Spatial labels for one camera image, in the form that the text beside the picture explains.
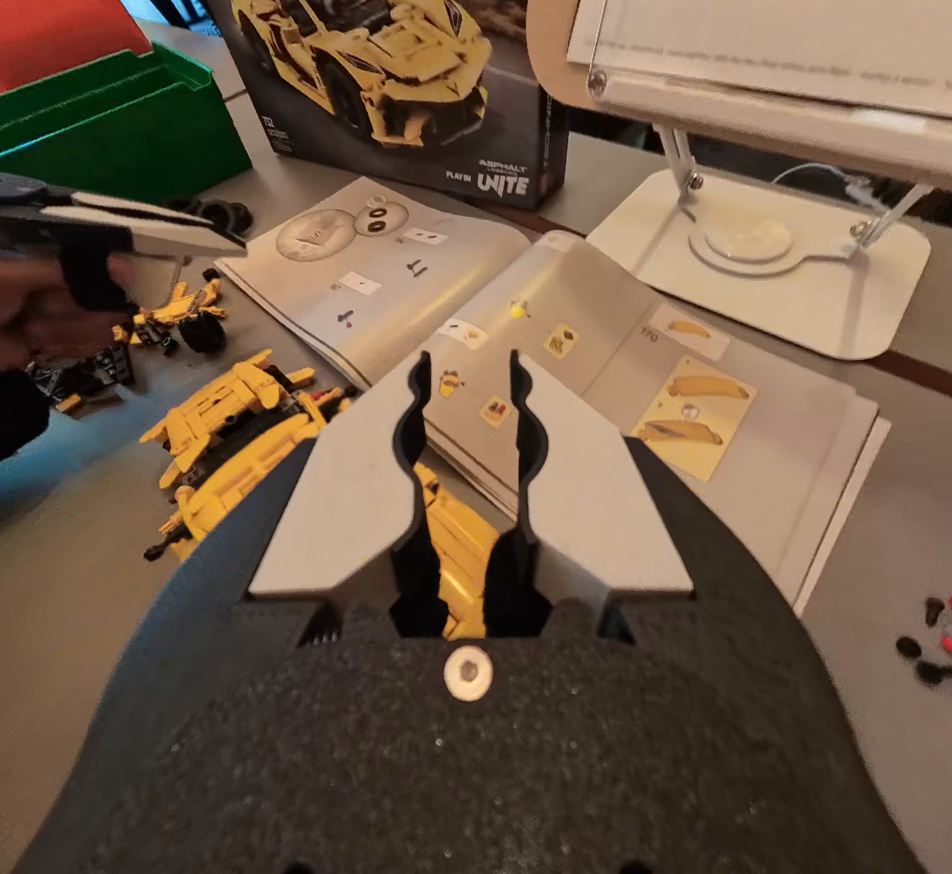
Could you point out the instruction booklet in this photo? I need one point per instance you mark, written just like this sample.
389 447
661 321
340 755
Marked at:
595 338

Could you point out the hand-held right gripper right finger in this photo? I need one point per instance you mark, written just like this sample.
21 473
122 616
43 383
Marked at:
602 517

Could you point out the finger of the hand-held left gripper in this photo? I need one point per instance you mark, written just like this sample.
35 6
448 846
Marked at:
178 240
134 206

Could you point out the cluster of small mixed pins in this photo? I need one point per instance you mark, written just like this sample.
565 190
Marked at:
926 651

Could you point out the toy car set box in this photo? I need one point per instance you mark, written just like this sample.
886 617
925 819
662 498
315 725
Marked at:
357 48

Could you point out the pile of yellow black pieces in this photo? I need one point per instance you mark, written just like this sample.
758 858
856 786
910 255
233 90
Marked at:
97 368

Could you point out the person's left hand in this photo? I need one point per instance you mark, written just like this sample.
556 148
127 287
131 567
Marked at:
37 316

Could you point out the white instruction sheet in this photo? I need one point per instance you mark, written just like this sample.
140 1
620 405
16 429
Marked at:
781 18

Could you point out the person's left forearm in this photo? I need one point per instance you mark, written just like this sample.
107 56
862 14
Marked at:
18 413

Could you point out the green plastic bin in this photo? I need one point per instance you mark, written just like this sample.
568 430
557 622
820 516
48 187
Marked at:
134 137

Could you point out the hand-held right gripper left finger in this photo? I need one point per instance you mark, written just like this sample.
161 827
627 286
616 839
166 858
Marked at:
342 509

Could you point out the yellow toy car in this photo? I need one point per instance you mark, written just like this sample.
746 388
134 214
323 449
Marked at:
223 427

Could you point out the wooden document stand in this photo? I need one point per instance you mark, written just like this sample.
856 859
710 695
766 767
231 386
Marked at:
744 256

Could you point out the red plastic bin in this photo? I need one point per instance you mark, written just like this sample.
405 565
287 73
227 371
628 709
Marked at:
52 11

